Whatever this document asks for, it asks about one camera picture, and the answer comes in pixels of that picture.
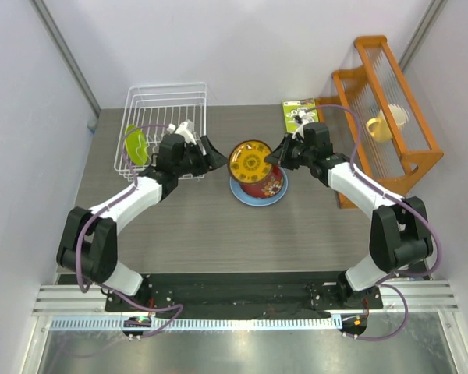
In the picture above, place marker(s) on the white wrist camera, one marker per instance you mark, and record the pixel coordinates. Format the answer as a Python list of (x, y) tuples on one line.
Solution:
[(303, 118), (187, 130)]

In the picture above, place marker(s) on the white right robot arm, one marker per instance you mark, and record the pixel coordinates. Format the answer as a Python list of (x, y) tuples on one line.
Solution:
[(399, 235)]

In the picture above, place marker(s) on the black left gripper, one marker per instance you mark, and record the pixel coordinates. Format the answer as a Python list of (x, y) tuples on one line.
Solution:
[(214, 160)]

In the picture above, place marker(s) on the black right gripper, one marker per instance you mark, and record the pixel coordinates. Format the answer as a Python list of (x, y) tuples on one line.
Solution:
[(285, 147)]

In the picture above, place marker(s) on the white wire dish rack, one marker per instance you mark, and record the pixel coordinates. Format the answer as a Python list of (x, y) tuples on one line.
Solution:
[(151, 108)]

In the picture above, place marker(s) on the lime green plate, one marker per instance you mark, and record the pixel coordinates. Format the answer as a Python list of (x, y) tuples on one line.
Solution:
[(136, 145)]

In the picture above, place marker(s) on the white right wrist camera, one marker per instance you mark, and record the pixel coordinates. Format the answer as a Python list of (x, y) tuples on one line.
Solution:
[(303, 118)]

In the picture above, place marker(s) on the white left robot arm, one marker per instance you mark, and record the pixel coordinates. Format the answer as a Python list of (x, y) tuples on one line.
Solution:
[(89, 243)]

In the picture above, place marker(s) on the green picture book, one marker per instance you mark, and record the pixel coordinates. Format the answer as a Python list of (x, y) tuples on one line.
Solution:
[(290, 109)]

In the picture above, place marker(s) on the yellow patterned plate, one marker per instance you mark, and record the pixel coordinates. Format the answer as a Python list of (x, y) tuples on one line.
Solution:
[(247, 163)]

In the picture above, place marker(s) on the aluminium rail frame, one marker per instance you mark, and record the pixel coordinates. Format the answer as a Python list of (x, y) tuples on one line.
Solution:
[(248, 322)]

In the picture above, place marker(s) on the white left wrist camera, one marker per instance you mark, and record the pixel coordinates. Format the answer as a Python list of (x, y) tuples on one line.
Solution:
[(187, 130)]

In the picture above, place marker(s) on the yellow mug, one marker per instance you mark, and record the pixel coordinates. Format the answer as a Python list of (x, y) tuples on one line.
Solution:
[(378, 127)]

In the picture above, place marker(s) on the orange wooden shelf rack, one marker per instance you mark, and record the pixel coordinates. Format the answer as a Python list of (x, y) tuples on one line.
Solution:
[(357, 95)]

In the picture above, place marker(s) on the red floral plate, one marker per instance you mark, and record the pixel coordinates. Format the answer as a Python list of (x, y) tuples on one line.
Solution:
[(264, 185)]

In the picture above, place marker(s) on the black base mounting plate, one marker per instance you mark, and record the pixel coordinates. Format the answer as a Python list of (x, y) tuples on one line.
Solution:
[(244, 296)]

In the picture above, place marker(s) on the light blue plate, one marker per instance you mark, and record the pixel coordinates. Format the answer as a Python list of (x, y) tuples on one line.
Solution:
[(249, 200)]

